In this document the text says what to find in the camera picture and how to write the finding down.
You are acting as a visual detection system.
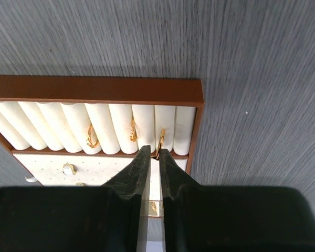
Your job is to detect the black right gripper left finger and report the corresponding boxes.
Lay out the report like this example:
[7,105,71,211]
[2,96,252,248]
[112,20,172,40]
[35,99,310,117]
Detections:
[0,145,151,251]

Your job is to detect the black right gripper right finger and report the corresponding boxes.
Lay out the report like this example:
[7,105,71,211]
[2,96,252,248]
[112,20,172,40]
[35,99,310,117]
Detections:
[159,149,315,251]

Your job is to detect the gold ring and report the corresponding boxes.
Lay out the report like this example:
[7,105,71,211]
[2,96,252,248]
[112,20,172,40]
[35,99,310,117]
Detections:
[155,128,166,158]
[86,123,100,149]
[129,117,139,143]

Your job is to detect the brown jewelry tray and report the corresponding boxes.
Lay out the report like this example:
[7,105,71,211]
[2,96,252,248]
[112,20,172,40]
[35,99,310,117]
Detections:
[0,75,204,218]

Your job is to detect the gold earrings in compartment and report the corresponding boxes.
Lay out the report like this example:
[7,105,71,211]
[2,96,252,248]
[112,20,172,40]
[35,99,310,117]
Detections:
[150,201,157,212]

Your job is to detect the silver stud earring upper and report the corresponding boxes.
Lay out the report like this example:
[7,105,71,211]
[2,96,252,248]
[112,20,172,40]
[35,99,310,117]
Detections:
[62,163,77,175]

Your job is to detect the silver stud earring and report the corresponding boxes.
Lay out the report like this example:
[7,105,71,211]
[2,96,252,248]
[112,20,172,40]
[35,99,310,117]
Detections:
[25,176,38,183]
[62,163,77,175]

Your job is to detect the silver stud earring lower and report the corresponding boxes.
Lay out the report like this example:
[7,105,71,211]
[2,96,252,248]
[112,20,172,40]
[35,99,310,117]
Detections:
[25,176,38,183]

